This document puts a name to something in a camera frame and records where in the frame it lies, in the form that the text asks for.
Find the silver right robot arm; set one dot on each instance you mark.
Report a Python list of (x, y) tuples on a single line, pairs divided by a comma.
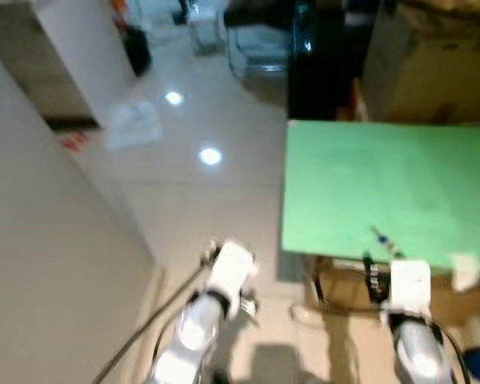
[(420, 356)]

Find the low brown cardboard box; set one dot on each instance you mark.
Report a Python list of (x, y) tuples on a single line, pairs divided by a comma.
[(344, 292)]

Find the white paper tag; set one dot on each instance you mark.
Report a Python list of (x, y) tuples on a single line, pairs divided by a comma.
[(465, 272)]

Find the green table cover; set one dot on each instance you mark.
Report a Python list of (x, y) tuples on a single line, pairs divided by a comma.
[(384, 176)]

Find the white crumpled cloth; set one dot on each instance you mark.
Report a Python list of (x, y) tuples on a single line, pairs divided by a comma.
[(134, 126)]

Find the black glass-top cabinet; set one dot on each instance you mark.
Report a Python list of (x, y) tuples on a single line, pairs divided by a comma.
[(320, 80)]

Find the large fragile cardboard box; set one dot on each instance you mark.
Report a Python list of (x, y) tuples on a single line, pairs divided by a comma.
[(432, 80)]

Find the black bag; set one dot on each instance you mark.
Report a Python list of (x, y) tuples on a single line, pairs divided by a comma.
[(138, 54)]

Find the small white container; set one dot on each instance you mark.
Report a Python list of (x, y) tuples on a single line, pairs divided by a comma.
[(202, 36)]

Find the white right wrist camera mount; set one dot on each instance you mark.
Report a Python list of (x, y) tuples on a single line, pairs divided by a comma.
[(410, 284)]

